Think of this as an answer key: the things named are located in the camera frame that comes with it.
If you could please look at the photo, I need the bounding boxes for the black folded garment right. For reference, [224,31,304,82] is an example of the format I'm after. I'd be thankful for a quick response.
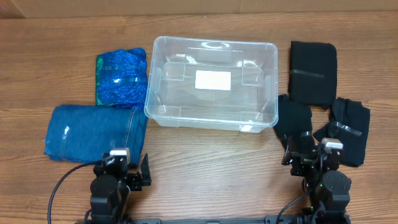
[313,98,370,167]

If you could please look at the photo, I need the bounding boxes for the white label in bin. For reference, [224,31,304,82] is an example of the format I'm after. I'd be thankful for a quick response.
[195,70,231,91]

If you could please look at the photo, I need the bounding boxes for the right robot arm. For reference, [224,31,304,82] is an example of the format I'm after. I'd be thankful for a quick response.
[274,136,351,224]

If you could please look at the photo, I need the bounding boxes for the black folded garment middle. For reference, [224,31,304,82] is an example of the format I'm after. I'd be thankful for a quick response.
[274,95,315,154]

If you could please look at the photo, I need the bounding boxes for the black folded garment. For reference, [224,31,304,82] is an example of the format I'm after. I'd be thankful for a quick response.
[289,41,337,110]
[313,98,370,167]
[274,95,315,154]

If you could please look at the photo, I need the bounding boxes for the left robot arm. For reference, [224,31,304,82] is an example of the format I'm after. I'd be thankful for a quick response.
[85,151,152,224]

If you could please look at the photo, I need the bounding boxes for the blue denim jeans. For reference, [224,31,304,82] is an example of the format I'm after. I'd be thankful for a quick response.
[44,105,147,166]

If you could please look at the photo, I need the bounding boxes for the blue sequin garment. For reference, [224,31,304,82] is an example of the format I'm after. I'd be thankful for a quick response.
[95,48,148,110]

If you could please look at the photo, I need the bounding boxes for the black folded garment top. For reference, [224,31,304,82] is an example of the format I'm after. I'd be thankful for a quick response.
[289,41,337,110]

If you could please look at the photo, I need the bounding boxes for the clear plastic storage bin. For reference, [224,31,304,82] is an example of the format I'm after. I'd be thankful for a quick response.
[144,36,279,133]

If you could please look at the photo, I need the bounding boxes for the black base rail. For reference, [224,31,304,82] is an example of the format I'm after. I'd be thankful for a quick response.
[74,214,299,224]

